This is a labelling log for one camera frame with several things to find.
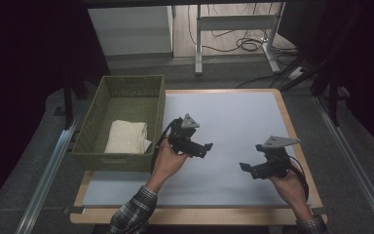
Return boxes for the person's right hand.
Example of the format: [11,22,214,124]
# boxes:
[267,168,310,222]

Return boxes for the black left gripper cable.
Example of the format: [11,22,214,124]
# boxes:
[150,118,181,174]

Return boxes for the cream printed cloth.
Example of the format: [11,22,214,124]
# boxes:
[103,119,153,155]

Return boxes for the white table mat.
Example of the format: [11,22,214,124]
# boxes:
[82,91,313,208]

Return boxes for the white metal desk frame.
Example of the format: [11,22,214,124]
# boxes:
[194,2,287,77]

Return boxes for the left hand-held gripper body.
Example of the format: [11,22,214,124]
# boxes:
[168,113,206,156]

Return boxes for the black metal stand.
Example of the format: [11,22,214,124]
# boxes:
[311,63,343,127]
[62,73,90,130]

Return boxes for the white cabinet panel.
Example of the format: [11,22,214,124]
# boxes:
[87,5,174,58]

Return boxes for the green woven basket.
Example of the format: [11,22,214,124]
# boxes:
[70,74,167,173]

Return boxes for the white power strip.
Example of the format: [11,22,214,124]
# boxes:
[286,65,307,83]

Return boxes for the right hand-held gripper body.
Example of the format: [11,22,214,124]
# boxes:
[248,135,301,180]

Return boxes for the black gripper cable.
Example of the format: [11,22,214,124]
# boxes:
[150,118,181,174]
[287,155,311,200]

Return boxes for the aluminium floor rail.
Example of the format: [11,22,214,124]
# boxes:
[313,95,374,234]
[14,116,83,234]

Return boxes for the dark curtain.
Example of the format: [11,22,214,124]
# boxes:
[0,0,112,217]
[277,0,374,159]

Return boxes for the bundle of black floor cables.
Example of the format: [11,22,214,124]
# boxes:
[187,3,299,57]

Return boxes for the person's left hand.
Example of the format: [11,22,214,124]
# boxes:
[151,138,190,193]

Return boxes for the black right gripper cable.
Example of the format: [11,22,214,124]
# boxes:
[287,155,311,200]

